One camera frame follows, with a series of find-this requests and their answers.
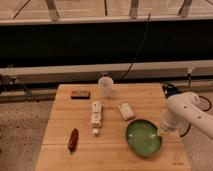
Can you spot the green ceramic bowl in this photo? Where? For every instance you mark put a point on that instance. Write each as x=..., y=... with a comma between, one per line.
x=142, y=138

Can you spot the brown rectangular block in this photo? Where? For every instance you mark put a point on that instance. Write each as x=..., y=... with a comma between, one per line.
x=80, y=95

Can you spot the red chili pepper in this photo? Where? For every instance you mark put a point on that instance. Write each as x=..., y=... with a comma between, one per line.
x=73, y=141

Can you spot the white plastic cup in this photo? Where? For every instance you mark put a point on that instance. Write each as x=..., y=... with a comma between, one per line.
x=105, y=84

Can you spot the wooden table top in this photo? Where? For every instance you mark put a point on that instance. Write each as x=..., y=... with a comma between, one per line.
x=108, y=151

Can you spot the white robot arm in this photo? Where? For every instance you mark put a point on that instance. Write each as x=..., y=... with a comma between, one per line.
x=184, y=106

